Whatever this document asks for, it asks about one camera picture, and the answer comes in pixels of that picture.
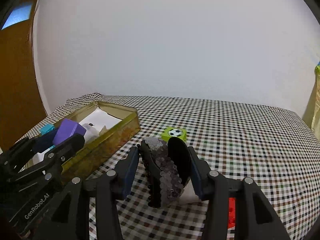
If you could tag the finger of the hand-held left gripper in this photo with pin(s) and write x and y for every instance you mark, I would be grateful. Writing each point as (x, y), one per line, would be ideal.
(72, 145)
(45, 140)

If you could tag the black sequined hair clip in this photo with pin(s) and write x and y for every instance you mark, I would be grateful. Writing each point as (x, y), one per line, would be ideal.
(162, 170)

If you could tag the purple block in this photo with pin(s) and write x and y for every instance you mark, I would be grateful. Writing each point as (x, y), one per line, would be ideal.
(68, 130)

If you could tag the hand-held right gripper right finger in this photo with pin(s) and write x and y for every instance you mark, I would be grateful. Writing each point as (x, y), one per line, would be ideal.
(197, 180)

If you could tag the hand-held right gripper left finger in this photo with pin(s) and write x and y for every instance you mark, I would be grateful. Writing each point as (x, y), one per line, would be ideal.
(130, 172)

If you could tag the green soccer ball block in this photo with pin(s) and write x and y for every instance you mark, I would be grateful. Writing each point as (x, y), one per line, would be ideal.
(175, 133)

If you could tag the blue building block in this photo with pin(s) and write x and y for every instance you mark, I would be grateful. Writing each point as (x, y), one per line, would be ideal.
(47, 129)

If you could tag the blue door window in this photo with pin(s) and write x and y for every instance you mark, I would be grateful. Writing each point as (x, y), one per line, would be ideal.
(17, 16)

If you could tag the gold tin tray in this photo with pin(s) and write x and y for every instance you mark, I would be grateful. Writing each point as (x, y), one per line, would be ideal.
(110, 142)

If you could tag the red building block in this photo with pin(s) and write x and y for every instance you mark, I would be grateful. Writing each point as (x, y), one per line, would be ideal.
(232, 212)

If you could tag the checkered tablecloth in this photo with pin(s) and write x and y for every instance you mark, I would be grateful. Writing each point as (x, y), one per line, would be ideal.
(237, 142)

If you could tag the yellow green printed cloth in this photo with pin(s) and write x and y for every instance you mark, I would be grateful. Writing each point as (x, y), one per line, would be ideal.
(313, 100)

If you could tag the brown wooden door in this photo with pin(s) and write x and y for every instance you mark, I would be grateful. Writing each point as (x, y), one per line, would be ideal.
(17, 80)

